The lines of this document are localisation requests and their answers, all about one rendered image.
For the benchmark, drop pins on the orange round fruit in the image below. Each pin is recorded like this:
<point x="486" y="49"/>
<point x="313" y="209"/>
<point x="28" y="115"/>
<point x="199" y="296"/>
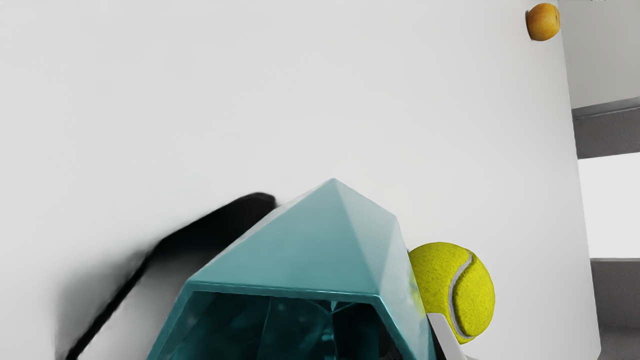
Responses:
<point x="542" y="21"/>

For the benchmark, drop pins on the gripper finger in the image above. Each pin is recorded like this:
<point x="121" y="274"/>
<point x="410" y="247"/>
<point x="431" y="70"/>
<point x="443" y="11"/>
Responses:
<point x="447" y="337"/>

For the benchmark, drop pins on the yellow tennis ball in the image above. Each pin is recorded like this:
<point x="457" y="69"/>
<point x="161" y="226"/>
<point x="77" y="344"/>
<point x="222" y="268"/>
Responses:
<point x="450" y="285"/>

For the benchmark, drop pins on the teal faceted mug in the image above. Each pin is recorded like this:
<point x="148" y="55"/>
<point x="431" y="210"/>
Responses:
<point x="320" y="250"/>

